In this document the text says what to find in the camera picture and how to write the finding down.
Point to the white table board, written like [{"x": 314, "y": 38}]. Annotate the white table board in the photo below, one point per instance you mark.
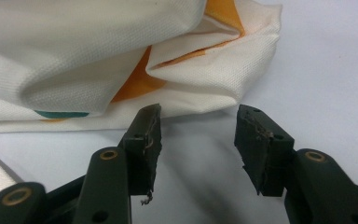
[{"x": 323, "y": 77}]

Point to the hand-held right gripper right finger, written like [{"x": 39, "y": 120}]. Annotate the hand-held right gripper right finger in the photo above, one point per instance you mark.
[{"x": 264, "y": 149}]

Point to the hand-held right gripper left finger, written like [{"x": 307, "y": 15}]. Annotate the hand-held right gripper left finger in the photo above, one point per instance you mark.
[{"x": 144, "y": 149}]

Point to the white canvas tote bag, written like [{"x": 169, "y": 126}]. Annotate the white canvas tote bag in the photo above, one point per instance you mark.
[{"x": 74, "y": 46}]

